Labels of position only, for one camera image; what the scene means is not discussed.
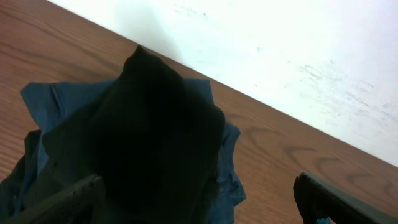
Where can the folded dark blue shorts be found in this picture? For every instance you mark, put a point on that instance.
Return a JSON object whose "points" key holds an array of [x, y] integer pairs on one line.
{"points": [[227, 174]]}

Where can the folded black garment white stripe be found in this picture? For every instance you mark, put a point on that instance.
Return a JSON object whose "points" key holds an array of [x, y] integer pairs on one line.
{"points": [[15, 186]]}

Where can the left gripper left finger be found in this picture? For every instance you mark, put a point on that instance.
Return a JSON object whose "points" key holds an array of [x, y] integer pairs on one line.
{"points": [[76, 204]]}

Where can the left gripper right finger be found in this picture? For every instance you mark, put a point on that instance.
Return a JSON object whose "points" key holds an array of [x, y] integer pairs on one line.
{"points": [[321, 202]]}

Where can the black polo shirt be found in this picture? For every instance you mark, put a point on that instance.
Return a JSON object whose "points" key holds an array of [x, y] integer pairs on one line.
{"points": [[151, 136]]}

